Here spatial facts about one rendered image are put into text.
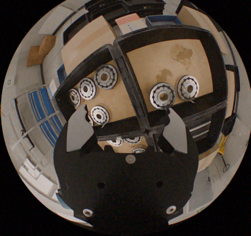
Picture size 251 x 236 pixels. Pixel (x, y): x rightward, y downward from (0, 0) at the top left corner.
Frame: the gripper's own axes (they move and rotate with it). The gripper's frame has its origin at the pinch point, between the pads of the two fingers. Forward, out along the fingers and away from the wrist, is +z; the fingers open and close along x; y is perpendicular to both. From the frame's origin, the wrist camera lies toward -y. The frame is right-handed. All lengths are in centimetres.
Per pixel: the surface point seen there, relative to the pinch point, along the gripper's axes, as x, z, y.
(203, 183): 268, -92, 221
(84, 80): -19.1, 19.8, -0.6
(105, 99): -9.5, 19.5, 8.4
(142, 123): 5.1, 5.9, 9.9
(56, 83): -60, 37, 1
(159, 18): 16, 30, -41
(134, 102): 2.1, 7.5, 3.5
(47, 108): -193, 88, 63
